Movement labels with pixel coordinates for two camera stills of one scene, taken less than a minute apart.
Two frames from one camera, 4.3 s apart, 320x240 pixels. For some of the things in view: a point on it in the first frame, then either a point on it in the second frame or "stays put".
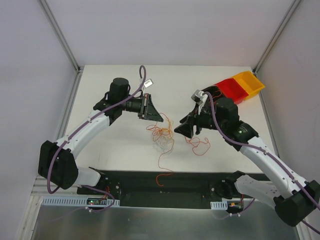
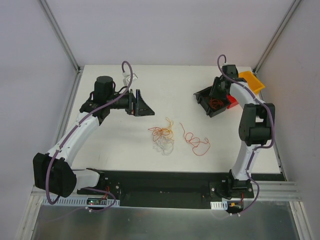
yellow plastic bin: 250,83 stays put
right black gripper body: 196,124 → 217,88
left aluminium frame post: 60,35 stays put
